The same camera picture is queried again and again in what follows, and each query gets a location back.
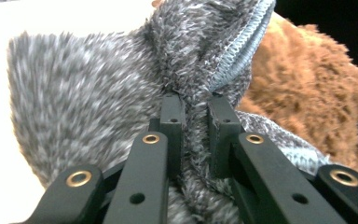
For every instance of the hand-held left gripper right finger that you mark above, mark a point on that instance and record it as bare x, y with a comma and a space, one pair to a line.
223, 140

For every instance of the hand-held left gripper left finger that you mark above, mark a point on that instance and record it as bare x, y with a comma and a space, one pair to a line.
174, 140

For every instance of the brown teddy bear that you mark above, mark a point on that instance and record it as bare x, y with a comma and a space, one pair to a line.
307, 93

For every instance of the grey fluffy towel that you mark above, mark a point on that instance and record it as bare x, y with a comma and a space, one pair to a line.
90, 102

